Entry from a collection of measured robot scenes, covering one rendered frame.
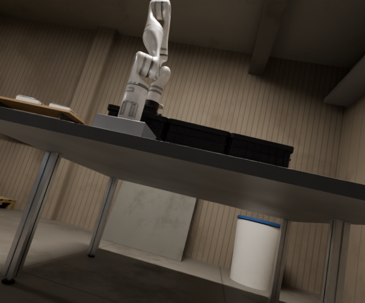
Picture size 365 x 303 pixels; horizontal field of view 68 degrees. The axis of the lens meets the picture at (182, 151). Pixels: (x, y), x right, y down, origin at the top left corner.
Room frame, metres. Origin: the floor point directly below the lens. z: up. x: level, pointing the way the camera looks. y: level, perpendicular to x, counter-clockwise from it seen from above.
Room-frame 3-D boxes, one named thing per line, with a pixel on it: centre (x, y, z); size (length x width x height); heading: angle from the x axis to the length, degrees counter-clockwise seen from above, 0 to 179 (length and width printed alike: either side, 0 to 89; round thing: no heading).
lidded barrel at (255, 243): (2.92, -1.00, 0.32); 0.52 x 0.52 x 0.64
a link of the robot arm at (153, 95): (1.34, 0.21, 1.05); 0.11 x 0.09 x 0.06; 171
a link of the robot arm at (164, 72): (1.32, 0.20, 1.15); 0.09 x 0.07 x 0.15; 57
